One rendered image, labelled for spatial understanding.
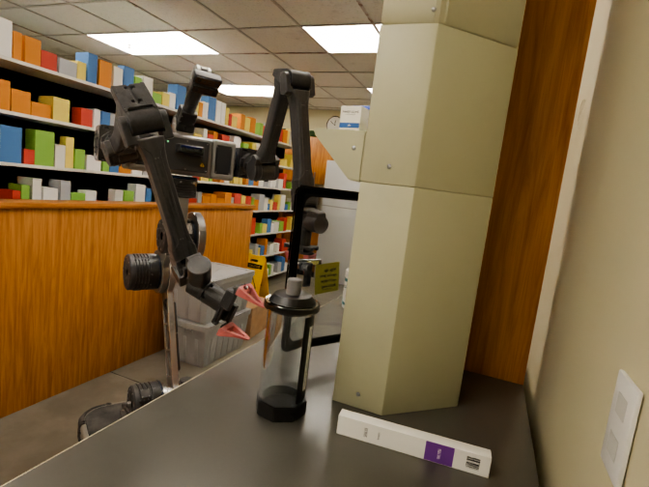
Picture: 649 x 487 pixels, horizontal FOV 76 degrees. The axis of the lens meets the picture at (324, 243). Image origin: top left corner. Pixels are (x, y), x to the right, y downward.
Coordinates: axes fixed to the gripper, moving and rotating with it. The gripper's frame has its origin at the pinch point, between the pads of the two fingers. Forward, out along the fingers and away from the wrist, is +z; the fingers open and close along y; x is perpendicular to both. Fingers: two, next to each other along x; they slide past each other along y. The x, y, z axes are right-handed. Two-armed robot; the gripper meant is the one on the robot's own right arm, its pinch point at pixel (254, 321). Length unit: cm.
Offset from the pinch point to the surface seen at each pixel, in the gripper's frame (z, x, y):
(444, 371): 44.3, -3.0, 15.5
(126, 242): -140, 135, -66
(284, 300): 9.8, -23.4, 18.3
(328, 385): 24.0, -4.2, -1.4
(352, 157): 6.2, -11.1, 46.9
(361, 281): 19.8, -11.4, 25.7
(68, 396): -107, 93, -149
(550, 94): 36, 21, 82
